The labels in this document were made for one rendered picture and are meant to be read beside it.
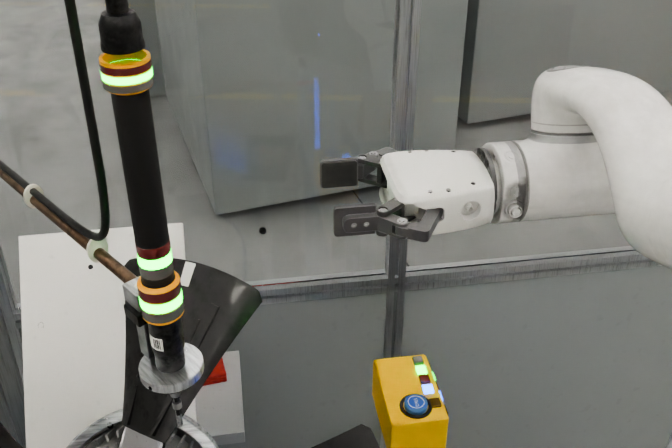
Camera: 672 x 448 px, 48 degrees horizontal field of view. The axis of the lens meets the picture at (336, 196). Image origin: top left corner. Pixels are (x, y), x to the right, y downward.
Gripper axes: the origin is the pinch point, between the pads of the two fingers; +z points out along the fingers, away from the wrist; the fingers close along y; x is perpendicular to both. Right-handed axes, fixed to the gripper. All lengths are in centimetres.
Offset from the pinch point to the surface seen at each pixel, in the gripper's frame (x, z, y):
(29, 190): -10.0, 35.8, 24.0
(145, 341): -16.9, 20.9, 0.7
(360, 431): -44.0, -4.7, 8.5
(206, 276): -21.4, 14.6, 17.6
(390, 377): -58, -15, 32
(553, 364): -99, -67, 70
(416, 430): -60, -17, 21
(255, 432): -110, 10, 70
